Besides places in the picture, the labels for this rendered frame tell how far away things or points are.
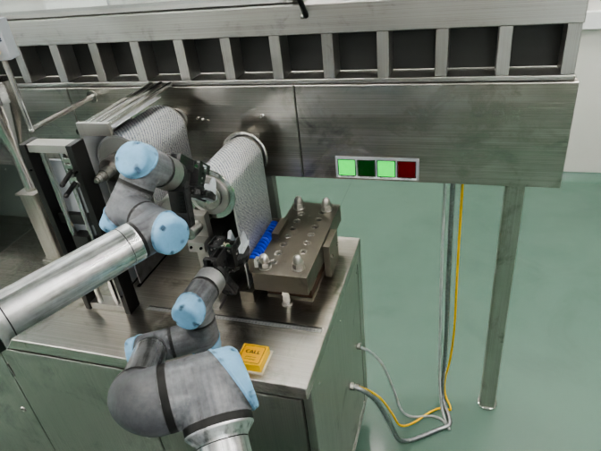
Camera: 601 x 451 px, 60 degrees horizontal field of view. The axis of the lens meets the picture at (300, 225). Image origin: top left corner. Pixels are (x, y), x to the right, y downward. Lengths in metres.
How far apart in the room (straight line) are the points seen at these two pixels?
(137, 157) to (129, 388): 0.43
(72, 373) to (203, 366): 0.90
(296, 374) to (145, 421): 0.52
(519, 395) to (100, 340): 1.74
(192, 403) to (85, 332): 0.80
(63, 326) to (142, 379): 0.82
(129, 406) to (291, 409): 0.60
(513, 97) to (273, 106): 0.67
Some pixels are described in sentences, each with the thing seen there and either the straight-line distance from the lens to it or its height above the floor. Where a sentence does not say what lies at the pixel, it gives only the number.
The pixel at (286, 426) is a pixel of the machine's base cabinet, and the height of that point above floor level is 0.70.
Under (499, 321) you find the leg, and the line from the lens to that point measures 2.10.
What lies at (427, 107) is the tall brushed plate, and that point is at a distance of 1.50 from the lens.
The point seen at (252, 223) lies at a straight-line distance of 1.53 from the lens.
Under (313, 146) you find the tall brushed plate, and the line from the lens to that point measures 1.61.
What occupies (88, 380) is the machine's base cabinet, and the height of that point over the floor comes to 0.74.
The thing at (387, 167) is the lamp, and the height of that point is 1.19.
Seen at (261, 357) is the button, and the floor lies 0.92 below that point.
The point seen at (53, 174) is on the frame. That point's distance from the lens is 1.50.
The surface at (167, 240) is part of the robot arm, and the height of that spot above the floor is 1.39.
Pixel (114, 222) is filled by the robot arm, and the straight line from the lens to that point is 1.09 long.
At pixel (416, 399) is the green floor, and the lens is 2.45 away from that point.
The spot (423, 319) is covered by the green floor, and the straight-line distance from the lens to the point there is 2.80.
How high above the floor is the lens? 1.88
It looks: 32 degrees down
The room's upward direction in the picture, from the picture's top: 7 degrees counter-clockwise
